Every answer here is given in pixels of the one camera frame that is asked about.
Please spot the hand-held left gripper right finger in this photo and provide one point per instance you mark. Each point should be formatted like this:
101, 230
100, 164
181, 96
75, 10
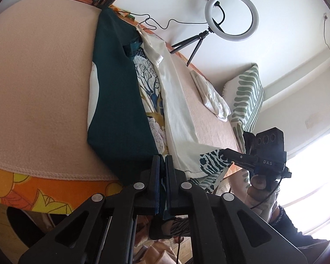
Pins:
169, 176

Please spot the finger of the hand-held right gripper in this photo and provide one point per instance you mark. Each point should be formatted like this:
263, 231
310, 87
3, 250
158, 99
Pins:
236, 156

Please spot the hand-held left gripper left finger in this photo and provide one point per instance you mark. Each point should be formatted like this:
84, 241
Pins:
157, 176

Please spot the green and cream tree-print t-shirt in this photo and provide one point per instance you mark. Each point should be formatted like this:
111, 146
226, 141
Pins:
118, 101

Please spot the person's right hand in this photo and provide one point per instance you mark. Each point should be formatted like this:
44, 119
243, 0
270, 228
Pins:
260, 198

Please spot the window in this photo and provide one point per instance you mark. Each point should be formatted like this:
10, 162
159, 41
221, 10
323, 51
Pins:
313, 192

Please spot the green striped white pillow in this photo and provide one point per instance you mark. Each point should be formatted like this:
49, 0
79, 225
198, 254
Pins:
247, 93

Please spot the white folded cloth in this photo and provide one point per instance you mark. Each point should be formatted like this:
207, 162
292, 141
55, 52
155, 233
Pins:
211, 96

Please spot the beige cloth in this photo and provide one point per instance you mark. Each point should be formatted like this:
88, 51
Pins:
159, 253

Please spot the bed with beige blanket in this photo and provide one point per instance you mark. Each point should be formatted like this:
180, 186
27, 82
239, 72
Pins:
22, 187

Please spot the pink blanket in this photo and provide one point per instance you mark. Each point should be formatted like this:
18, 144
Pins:
38, 88

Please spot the green yellow cloth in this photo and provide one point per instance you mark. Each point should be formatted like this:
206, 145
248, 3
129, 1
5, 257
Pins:
125, 15

